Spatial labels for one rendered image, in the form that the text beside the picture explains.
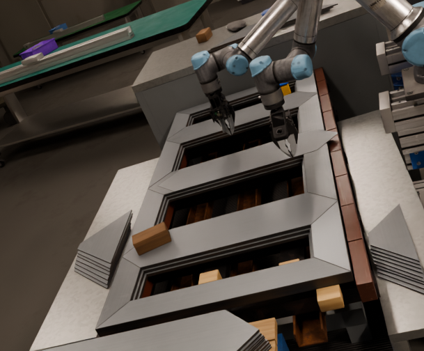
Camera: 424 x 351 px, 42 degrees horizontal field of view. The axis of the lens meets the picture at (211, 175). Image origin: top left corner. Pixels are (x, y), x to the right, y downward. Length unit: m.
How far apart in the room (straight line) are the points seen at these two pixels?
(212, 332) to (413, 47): 0.93
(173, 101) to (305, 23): 1.29
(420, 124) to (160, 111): 1.55
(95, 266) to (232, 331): 0.83
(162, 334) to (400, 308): 0.63
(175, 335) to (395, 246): 0.68
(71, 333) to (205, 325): 0.58
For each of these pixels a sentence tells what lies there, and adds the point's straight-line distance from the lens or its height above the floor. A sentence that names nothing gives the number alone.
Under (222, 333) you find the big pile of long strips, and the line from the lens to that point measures 1.43.
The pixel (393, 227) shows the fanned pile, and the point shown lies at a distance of 1.78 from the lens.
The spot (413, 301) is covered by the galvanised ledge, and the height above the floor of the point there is 0.68.
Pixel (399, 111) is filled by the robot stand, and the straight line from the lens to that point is 1.86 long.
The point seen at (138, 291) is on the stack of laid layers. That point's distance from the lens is 1.75.
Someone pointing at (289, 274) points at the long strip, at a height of 0.85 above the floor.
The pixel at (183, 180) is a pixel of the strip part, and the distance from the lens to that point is 2.21.
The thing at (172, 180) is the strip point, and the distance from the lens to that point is 2.25.
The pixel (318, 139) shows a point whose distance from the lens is 2.11.
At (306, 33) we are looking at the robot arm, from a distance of 1.85.
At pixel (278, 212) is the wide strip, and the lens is 1.77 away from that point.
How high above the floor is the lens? 1.78
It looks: 26 degrees down
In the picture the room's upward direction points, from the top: 24 degrees counter-clockwise
